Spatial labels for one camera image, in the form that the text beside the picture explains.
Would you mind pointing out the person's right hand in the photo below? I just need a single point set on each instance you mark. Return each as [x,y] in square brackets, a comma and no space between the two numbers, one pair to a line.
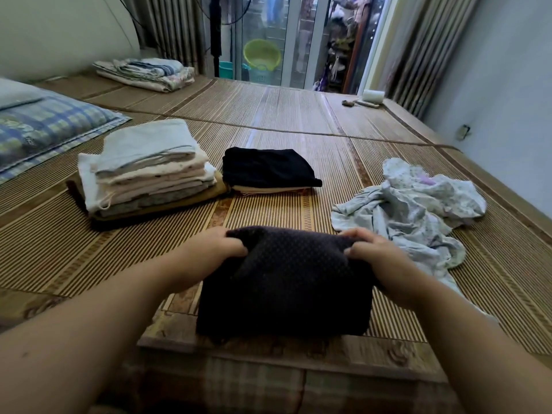
[392,264]

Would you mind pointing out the person's left hand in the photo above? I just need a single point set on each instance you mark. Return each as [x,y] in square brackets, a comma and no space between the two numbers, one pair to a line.
[207,254]

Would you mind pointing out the dark grey garment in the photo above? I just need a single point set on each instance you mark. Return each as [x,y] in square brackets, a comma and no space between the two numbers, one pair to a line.
[285,284]

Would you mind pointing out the small floral white garment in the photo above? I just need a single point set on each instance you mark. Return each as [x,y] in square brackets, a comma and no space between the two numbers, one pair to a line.
[448,198]

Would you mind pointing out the tan beige garment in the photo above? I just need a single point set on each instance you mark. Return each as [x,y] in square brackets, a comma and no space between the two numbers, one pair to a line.
[267,191]

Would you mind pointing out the black red garment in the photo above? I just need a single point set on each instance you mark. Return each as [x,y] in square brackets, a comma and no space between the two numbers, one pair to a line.
[267,168]

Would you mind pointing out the stack of light clothes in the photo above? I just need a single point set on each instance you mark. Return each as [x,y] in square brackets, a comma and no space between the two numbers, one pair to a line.
[86,189]

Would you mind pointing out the bamboo bed mat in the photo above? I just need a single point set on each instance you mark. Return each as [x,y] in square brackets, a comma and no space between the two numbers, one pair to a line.
[276,112]

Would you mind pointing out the person's left forearm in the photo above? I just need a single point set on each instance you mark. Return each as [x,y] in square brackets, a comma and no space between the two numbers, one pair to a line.
[78,349]

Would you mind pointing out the person's right forearm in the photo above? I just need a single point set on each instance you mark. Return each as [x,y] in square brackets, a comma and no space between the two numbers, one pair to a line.
[483,358]

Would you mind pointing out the small dark object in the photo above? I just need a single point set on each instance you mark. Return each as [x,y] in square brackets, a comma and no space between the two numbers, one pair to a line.
[348,103]

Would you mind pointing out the white paper roll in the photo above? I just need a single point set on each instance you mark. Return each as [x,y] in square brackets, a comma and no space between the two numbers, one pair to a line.
[373,96]

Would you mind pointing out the small teal bucket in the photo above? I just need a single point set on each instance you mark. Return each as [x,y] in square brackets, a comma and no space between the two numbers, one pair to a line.
[227,70]

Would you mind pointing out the folded striped blanket stack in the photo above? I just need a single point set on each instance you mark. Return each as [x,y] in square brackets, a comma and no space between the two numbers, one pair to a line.
[142,75]

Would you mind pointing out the blue plaid pillow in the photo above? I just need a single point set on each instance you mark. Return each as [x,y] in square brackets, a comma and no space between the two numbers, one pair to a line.
[43,129]

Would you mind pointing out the yellow green basin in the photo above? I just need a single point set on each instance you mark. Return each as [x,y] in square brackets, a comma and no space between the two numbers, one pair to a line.
[262,54]

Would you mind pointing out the beige patterned curtain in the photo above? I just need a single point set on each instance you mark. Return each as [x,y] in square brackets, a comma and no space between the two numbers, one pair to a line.
[436,47]
[172,30]

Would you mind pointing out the cluttered balcony shelf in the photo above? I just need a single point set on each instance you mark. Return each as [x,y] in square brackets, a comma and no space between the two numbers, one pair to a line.
[343,43]

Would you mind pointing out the black standing fan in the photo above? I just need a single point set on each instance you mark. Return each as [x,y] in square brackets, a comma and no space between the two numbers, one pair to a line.
[216,26]

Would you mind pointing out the sliding glass balcony door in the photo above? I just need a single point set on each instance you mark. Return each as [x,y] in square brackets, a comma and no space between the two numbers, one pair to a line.
[302,34]

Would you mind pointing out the cream padded headboard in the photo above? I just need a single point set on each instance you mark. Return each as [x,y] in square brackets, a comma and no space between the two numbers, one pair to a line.
[60,30]

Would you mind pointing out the white wall socket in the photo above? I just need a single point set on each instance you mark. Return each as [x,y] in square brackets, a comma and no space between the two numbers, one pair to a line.
[463,132]

